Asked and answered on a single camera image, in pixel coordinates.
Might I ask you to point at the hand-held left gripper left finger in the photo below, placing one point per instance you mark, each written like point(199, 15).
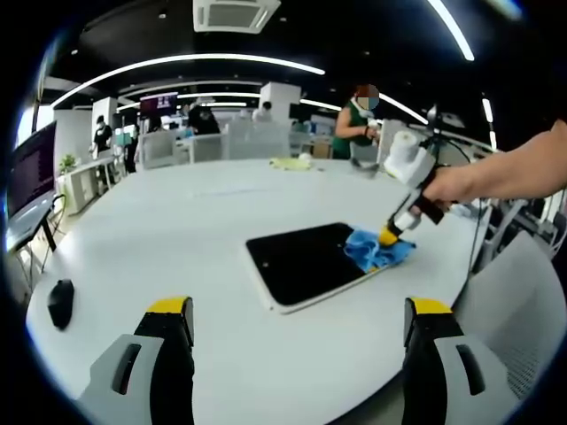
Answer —
point(173, 363)

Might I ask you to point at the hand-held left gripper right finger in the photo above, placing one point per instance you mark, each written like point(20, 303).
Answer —
point(423, 363)

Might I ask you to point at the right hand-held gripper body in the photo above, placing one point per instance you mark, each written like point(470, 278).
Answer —
point(412, 164)

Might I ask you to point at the blue cleaning cloth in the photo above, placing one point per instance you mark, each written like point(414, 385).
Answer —
point(361, 248)

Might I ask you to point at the yellow cloth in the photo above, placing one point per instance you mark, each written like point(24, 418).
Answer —
point(290, 164)

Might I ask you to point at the person's right hand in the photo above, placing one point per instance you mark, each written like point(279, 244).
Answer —
point(440, 188)

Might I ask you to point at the black tripod stand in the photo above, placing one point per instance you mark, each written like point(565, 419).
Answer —
point(433, 119)

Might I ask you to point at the small white object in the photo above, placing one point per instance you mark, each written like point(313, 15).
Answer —
point(304, 157)

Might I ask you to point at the grey mesh office chair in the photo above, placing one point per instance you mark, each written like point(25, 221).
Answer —
point(518, 310)

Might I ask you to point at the black computer mouse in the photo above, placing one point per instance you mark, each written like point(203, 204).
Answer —
point(60, 303)

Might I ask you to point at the curved ceiling light strip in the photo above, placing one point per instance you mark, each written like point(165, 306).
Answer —
point(454, 28)
point(186, 59)

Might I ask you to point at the white mesh partition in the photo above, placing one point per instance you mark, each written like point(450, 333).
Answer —
point(257, 141)

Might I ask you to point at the green potted plant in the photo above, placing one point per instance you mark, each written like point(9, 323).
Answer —
point(67, 164)

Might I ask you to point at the ceiling air conditioner vent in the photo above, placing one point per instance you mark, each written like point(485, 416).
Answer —
point(237, 15)

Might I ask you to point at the dark computer monitor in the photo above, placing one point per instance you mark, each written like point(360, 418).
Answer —
point(33, 172)

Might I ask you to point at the purple wall screen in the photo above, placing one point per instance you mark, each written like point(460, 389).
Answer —
point(159, 102)

